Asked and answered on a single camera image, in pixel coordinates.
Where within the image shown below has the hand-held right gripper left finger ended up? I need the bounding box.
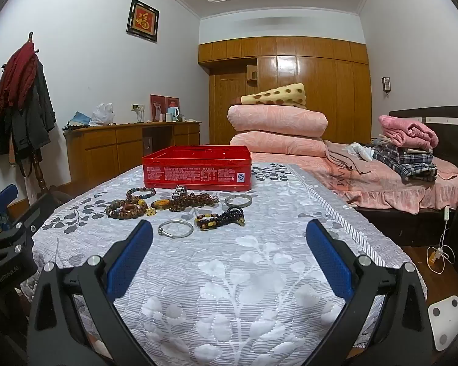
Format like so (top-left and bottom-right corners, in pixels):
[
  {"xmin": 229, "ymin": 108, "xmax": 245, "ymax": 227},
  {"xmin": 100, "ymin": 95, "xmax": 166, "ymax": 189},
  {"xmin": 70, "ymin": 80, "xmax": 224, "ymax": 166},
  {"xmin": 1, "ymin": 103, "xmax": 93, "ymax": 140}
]
[{"xmin": 26, "ymin": 219, "xmax": 157, "ymax": 366}]

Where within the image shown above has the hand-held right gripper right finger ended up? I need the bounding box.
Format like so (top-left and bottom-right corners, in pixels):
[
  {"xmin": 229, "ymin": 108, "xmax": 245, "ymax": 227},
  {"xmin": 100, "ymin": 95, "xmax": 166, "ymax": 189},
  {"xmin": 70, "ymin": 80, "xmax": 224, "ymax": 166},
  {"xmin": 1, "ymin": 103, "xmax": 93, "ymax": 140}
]
[{"xmin": 305, "ymin": 219, "xmax": 435, "ymax": 366}]

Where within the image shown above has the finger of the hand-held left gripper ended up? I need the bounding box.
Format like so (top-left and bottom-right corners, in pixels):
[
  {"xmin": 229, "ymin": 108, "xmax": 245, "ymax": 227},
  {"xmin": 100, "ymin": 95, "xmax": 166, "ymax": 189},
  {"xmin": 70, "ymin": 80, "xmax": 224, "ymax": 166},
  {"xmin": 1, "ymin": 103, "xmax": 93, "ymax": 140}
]
[
  {"xmin": 0, "ymin": 184, "xmax": 19, "ymax": 220},
  {"xmin": 8, "ymin": 194, "xmax": 60, "ymax": 245}
]

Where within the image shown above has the silver bangle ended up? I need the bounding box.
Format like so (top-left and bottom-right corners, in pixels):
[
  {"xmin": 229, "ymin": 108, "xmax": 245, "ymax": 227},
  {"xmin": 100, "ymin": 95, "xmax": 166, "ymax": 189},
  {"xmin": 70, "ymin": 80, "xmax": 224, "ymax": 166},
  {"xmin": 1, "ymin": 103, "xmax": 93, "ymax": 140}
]
[
  {"xmin": 158, "ymin": 220, "xmax": 194, "ymax": 239},
  {"xmin": 224, "ymin": 194, "xmax": 253, "ymax": 207}
]

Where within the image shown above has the large brown bead bracelet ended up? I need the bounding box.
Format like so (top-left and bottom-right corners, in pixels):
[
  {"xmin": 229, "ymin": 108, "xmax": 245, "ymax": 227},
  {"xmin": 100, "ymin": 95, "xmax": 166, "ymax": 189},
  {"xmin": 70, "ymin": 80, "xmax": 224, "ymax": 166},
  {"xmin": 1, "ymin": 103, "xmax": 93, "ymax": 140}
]
[{"xmin": 106, "ymin": 197, "xmax": 149, "ymax": 219}]

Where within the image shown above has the dark multicolour bead bracelet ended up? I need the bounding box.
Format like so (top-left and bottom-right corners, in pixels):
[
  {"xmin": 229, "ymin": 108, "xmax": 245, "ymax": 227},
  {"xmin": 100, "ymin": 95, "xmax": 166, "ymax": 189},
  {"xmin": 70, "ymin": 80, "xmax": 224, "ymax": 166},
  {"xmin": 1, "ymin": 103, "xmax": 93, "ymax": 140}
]
[{"xmin": 126, "ymin": 186, "xmax": 157, "ymax": 200}]

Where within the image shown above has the amber and brown bead bracelet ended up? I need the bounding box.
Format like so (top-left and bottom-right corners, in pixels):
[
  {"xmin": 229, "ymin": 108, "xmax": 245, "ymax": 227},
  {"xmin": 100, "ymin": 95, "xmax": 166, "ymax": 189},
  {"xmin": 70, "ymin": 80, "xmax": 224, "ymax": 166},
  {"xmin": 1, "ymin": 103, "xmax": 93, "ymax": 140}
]
[{"xmin": 194, "ymin": 214, "xmax": 224, "ymax": 232}]

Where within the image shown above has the black bead bracelet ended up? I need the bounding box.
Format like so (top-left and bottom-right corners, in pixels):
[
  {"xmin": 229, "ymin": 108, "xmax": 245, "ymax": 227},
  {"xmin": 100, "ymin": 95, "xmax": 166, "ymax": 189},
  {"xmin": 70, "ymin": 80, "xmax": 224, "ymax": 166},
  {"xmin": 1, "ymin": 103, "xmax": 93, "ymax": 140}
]
[{"xmin": 214, "ymin": 207, "xmax": 247, "ymax": 225}]

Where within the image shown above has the red tin box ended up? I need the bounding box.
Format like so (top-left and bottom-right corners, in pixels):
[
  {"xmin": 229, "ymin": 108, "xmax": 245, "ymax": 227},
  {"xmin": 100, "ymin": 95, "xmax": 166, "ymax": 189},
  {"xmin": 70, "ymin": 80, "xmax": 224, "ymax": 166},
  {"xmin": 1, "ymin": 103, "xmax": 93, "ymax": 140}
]
[{"xmin": 142, "ymin": 145, "xmax": 253, "ymax": 192}]

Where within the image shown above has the wooden coat rack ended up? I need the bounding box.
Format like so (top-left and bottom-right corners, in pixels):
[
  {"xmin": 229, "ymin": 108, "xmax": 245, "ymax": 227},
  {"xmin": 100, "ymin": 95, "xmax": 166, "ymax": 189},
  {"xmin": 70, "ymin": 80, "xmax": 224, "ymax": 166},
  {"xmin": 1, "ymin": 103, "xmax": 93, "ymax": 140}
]
[{"xmin": 26, "ymin": 31, "xmax": 64, "ymax": 201}]

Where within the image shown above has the pink bed sheet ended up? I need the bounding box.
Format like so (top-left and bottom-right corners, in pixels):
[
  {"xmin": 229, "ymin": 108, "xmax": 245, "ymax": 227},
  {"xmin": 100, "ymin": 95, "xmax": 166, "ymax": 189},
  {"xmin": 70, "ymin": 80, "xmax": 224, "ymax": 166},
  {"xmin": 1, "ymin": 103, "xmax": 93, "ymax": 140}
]
[{"xmin": 248, "ymin": 140, "xmax": 458, "ymax": 215}]

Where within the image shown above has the wooden sideboard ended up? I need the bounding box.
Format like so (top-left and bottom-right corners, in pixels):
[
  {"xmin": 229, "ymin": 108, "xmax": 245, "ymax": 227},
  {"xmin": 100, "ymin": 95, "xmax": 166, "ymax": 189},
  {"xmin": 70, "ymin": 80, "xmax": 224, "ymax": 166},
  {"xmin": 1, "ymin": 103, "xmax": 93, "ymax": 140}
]
[{"xmin": 63, "ymin": 121, "xmax": 202, "ymax": 196}]

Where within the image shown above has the grey floral bedspread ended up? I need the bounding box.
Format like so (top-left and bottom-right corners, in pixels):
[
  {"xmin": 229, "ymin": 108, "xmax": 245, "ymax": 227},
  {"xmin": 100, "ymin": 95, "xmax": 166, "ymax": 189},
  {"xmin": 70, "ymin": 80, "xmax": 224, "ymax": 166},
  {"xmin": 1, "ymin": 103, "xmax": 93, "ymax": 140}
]
[{"xmin": 21, "ymin": 162, "xmax": 428, "ymax": 366}]

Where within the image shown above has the beige cloth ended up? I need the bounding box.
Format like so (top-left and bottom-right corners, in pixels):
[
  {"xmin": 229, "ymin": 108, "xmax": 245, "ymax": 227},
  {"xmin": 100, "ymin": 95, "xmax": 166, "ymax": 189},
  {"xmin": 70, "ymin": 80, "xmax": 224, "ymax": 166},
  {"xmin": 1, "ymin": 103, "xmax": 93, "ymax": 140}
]
[{"xmin": 325, "ymin": 141, "xmax": 372, "ymax": 173}]

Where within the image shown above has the blue cloth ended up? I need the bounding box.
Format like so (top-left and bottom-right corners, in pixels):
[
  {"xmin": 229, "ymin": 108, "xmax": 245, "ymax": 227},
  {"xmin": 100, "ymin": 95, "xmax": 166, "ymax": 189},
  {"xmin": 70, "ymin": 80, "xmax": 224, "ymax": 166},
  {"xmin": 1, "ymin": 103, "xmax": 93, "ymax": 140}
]
[{"xmin": 63, "ymin": 111, "xmax": 93, "ymax": 131}]

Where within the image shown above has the white cloth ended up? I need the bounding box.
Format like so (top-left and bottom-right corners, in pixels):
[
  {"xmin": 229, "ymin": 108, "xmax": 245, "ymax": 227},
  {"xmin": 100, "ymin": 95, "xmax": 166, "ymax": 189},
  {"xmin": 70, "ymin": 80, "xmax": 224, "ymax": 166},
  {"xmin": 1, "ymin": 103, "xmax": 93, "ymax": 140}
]
[{"xmin": 350, "ymin": 142, "xmax": 375, "ymax": 161}]

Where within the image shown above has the white plastic bag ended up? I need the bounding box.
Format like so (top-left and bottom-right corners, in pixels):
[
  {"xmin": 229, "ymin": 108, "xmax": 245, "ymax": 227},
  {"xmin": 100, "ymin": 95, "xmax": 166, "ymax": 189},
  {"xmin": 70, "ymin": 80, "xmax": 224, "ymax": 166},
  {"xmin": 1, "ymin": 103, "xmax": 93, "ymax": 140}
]
[{"xmin": 89, "ymin": 102, "xmax": 115, "ymax": 127}]

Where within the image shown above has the pink folded quilt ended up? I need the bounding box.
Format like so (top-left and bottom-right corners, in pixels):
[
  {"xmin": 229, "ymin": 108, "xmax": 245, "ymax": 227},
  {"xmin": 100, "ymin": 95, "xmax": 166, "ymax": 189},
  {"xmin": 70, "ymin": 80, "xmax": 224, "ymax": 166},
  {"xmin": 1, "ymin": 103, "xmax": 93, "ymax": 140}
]
[
  {"xmin": 227, "ymin": 104, "xmax": 328, "ymax": 140},
  {"xmin": 229, "ymin": 131, "xmax": 331, "ymax": 158}
]

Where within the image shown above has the stack of plaid clothes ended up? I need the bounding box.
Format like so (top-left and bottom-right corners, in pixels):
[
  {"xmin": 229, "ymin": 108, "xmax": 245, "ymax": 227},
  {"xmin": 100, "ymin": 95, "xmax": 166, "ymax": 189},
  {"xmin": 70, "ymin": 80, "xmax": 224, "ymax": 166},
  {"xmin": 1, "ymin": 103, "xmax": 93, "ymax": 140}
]
[{"xmin": 373, "ymin": 140, "xmax": 439, "ymax": 183}]

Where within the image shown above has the red scarf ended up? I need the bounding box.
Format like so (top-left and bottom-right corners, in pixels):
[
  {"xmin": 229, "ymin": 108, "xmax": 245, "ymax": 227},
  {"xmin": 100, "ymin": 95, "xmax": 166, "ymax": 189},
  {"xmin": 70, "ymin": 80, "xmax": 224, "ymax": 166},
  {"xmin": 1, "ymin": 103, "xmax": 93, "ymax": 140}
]
[{"xmin": 0, "ymin": 41, "xmax": 39, "ymax": 117}]

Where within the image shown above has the white bathroom scale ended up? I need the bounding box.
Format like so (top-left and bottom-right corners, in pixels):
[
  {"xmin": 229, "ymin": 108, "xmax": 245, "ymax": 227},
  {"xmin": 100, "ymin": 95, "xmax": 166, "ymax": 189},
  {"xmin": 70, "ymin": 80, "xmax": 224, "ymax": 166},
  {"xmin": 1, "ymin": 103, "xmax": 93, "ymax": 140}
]
[{"xmin": 428, "ymin": 295, "xmax": 458, "ymax": 352}]

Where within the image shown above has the pink folded blanket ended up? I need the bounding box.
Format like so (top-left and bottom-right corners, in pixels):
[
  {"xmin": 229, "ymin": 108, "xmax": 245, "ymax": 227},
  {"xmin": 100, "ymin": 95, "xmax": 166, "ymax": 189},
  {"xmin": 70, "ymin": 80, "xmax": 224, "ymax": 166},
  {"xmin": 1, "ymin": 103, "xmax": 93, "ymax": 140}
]
[{"xmin": 378, "ymin": 114, "xmax": 440, "ymax": 150}]

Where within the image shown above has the yellow spotted blanket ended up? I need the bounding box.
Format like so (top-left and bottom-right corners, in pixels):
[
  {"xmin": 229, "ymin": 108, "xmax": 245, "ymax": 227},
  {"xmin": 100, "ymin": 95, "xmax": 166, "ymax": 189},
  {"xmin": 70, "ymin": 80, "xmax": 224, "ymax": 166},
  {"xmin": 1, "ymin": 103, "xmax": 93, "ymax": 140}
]
[{"xmin": 240, "ymin": 83, "xmax": 307, "ymax": 108}]

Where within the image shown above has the wooden wardrobe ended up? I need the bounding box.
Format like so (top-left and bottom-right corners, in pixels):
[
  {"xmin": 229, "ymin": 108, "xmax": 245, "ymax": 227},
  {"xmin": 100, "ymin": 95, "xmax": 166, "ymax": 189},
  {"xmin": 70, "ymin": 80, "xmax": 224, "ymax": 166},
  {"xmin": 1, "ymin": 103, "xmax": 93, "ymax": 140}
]
[{"xmin": 197, "ymin": 36, "xmax": 372, "ymax": 146}]

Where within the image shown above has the dark wooden headboard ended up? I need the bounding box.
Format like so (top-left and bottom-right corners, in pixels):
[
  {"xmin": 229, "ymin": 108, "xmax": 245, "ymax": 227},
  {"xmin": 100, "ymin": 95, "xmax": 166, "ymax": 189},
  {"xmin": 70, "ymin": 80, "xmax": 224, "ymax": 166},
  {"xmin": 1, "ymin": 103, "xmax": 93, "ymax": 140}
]
[{"xmin": 388, "ymin": 106, "xmax": 458, "ymax": 173}]

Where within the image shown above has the white power cable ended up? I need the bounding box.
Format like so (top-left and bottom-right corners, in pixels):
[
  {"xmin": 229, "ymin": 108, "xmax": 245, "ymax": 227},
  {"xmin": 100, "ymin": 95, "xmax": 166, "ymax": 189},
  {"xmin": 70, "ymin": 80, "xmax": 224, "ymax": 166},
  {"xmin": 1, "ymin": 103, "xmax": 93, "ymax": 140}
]
[{"xmin": 427, "ymin": 205, "xmax": 458, "ymax": 275}]

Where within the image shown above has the framed red wall picture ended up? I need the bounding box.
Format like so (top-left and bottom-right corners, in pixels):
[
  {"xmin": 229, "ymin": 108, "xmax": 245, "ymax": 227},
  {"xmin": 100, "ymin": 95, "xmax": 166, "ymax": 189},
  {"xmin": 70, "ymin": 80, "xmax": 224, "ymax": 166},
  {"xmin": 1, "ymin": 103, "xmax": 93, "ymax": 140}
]
[{"xmin": 127, "ymin": 0, "xmax": 161, "ymax": 43}]

